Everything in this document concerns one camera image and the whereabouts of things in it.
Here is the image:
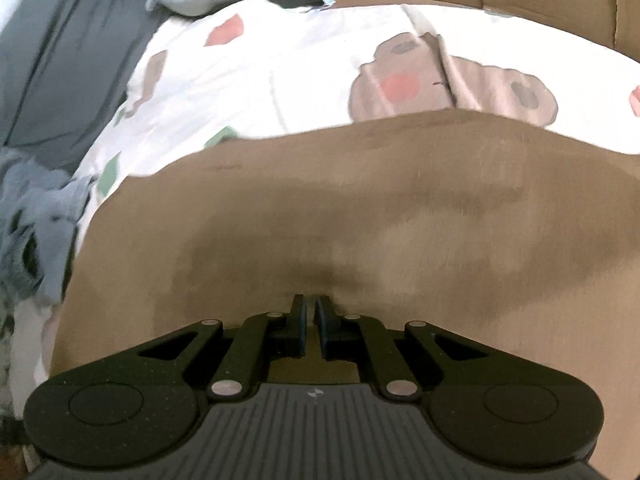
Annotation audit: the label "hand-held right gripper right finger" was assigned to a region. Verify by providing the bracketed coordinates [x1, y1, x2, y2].
[315, 294, 488, 402]

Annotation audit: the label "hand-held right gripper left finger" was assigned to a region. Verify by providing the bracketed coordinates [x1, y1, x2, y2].
[141, 294, 307, 401]

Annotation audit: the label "brown printed t-shirt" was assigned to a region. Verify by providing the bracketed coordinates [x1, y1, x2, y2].
[50, 110, 640, 480]

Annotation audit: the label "bear print blanket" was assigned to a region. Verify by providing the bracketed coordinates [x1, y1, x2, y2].
[10, 0, 640, 401]

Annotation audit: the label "light blue jeans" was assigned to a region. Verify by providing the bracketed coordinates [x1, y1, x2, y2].
[0, 147, 96, 306]

